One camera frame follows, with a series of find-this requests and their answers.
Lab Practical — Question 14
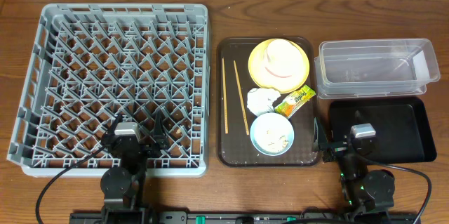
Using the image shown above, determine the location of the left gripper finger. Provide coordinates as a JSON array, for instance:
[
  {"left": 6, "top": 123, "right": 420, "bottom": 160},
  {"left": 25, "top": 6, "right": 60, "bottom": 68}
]
[
  {"left": 153, "top": 110, "right": 169, "bottom": 149},
  {"left": 105, "top": 114, "right": 123, "bottom": 138}
]

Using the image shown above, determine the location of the light blue bowl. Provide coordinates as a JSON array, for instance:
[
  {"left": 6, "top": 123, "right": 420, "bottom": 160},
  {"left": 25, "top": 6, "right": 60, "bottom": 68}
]
[{"left": 250, "top": 113, "right": 295, "bottom": 157}]

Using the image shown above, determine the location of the white tissue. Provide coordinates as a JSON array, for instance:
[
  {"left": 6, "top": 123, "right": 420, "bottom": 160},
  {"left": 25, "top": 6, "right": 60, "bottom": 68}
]
[{"left": 247, "top": 88, "right": 281, "bottom": 117}]

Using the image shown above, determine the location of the wooden chopstick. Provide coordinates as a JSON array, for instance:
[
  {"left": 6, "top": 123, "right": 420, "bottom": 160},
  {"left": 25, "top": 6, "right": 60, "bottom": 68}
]
[
  {"left": 233, "top": 60, "right": 250, "bottom": 136},
  {"left": 222, "top": 58, "right": 229, "bottom": 134}
]

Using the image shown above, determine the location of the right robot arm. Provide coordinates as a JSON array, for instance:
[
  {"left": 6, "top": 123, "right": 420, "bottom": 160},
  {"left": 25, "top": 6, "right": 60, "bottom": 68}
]
[{"left": 313, "top": 119, "right": 395, "bottom": 220}]

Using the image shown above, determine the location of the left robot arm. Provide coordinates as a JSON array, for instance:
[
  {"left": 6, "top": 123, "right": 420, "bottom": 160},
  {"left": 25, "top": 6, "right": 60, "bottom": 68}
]
[{"left": 96, "top": 112, "right": 168, "bottom": 224}]

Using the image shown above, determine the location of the grey plastic dishwasher rack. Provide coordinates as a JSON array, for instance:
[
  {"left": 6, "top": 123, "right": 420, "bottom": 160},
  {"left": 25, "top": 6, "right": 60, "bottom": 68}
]
[{"left": 7, "top": 4, "right": 210, "bottom": 178}]

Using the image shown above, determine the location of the yellow green snack wrapper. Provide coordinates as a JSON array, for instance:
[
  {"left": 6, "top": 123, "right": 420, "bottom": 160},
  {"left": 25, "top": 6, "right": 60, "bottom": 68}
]
[{"left": 274, "top": 85, "right": 316, "bottom": 119}]

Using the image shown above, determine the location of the black rectangular tray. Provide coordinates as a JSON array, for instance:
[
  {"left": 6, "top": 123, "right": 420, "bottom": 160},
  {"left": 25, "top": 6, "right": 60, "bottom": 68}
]
[{"left": 330, "top": 97, "right": 437, "bottom": 164}]

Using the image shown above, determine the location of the dark brown serving tray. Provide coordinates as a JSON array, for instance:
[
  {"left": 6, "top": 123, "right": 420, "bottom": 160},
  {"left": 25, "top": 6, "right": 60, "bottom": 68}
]
[{"left": 217, "top": 37, "right": 319, "bottom": 167}]

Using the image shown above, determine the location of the clear plastic bin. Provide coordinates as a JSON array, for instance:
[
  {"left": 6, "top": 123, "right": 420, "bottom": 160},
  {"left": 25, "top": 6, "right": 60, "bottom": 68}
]
[{"left": 314, "top": 38, "right": 441, "bottom": 99}]

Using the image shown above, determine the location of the yellow round plate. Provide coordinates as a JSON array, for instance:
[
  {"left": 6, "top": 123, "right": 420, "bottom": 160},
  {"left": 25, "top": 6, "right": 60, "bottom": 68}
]
[{"left": 248, "top": 39, "right": 310, "bottom": 94}]

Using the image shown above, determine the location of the pink shallow bowl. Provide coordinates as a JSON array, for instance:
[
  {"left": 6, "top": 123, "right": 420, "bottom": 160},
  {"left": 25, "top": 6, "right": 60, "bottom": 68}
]
[{"left": 263, "top": 49, "right": 302, "bottom": 78}]

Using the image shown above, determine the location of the white cup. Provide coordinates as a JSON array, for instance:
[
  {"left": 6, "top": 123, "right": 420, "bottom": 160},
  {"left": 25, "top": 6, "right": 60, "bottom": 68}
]
[{"left": 265, "top": 39, "right": 301, "bottom": 67}]

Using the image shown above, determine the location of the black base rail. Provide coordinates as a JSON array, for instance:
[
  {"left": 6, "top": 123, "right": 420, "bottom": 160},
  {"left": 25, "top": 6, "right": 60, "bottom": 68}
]
[{"left": 69, "top": 210, "right": 415, "bottom": 224}]

